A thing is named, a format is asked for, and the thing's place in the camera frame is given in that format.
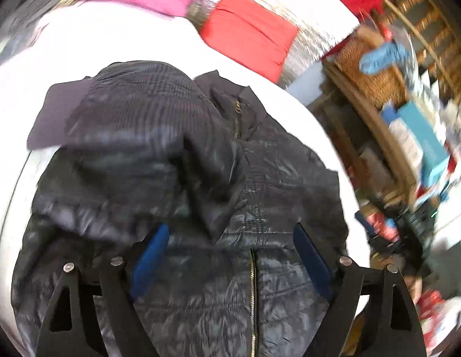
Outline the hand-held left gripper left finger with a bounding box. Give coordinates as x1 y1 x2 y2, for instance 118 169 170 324
36 223 170 357

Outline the black quilted jacket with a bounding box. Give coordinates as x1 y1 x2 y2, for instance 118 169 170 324
11 60 351 357

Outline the white bed sheet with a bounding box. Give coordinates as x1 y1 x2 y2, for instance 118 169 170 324
0 0 370 346

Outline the light blue cloth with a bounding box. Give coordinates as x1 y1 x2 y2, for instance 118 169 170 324
359 42 408 74

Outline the silver foil wall mat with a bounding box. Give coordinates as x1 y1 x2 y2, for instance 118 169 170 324
167 0 361 90

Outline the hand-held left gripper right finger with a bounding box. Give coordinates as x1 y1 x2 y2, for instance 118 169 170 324
292 223 428 357

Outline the red pillow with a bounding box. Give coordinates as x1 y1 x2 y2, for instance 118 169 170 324
199 0 300 82

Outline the rattan wooden shelf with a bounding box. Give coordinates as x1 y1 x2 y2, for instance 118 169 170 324
309 0 461 209

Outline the teal cardboard box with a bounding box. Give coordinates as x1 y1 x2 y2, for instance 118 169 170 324
396 101 451 190

